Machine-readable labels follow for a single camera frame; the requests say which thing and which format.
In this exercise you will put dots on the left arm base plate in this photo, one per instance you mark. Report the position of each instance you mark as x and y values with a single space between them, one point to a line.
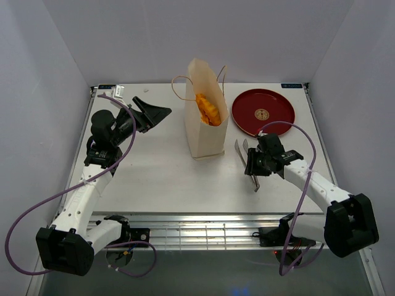
137 234

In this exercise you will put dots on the beige paper bag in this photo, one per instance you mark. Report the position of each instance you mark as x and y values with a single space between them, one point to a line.
204 141

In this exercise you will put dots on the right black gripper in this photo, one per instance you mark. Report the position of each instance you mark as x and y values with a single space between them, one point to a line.
251 168

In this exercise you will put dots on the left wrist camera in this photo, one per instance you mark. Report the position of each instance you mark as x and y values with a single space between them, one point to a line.
114 90

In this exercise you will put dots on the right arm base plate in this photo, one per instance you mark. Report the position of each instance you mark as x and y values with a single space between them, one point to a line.
275 237

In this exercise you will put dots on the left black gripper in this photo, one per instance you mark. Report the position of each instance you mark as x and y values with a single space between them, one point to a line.
150 116

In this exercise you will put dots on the aluminium frame rail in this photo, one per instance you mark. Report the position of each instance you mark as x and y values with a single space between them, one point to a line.
168 233

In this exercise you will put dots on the dark red round plate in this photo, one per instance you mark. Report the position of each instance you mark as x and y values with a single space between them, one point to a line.
254 108

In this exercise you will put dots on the twisted orange bread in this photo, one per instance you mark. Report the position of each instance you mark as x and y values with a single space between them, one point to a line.
209 113

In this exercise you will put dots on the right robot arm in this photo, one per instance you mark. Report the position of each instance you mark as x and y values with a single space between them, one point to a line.
348 223

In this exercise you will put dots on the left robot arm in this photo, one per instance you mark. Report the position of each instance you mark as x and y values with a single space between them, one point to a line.
102 159

